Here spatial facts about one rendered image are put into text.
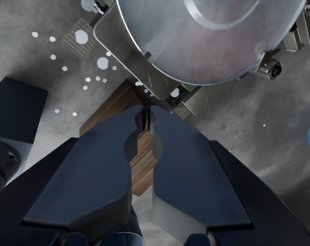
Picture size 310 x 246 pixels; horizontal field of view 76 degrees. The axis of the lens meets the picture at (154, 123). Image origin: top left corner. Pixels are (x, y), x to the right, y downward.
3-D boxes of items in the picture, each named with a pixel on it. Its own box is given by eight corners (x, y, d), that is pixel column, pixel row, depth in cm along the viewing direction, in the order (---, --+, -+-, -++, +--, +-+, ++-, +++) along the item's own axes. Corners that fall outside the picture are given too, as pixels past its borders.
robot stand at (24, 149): (37, 120, 104) (17, 185, 68) (-5, 109, 94) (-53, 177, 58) (48, 91, 98) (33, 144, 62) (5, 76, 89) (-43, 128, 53)
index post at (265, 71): (237, 68, 42) (274, 84, 34) (232, 58, 40) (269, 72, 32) (247, 58, 41) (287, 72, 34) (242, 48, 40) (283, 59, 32)
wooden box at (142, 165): (125, 156, 136) (139, 197, 108) (78, 129, 114) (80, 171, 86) (167, 115, 130) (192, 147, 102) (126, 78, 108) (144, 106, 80)
